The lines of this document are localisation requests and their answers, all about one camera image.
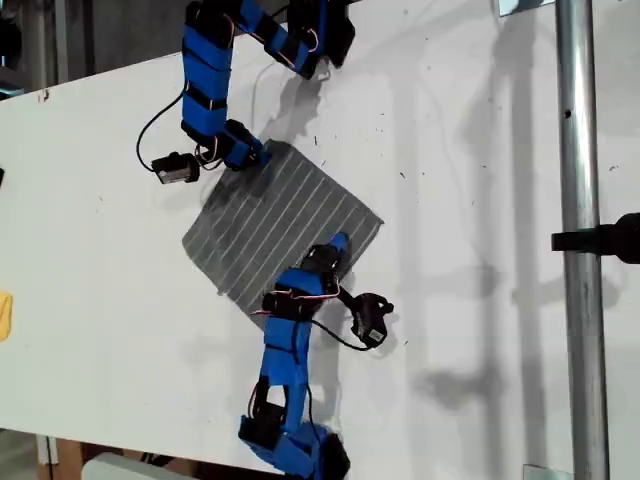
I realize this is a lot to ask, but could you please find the grey white-striped towel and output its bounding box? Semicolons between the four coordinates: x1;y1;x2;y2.
180;139;385;331

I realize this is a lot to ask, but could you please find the black clamp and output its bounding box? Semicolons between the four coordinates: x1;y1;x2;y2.
551;212;640;264

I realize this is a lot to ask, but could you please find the white box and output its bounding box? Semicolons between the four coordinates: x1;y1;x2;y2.
81;452;201;480

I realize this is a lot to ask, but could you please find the yellow object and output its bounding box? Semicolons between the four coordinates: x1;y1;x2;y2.
0;291;15;343

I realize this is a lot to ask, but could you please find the wooden table leg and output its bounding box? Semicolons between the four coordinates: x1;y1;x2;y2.
35;434;84;480

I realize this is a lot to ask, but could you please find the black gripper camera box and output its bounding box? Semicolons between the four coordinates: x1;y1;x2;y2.
151;152;201;186
349;293;395;347

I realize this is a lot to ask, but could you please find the black camera cable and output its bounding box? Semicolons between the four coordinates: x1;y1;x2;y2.
137;92;186;171
312;319;381;352

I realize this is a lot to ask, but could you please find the steel post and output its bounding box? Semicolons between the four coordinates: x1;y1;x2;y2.
554;0;611;480

